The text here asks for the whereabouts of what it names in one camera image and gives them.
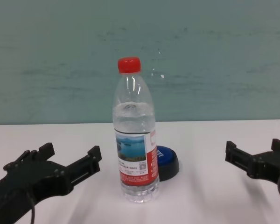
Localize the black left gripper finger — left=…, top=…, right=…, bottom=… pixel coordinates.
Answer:
left=21, top=142, right=56, bottom=164
left=65, top=146, right=101, bottom=185

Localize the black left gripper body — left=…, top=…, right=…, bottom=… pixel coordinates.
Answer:
left=0, top=161, right=73, bottom=224

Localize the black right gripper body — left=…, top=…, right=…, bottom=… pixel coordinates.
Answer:
left=248, top=151, right=280, bottom=187

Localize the blue button with black base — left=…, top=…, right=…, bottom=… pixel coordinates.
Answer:
left=155, top=145, right=180, bottom=182

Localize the clear red-capped water bottle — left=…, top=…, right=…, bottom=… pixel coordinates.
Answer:
left=112, top=56, right=161, bottom=203

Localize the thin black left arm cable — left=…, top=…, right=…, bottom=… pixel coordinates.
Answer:
left=25, top=190, right=36, bottom=224

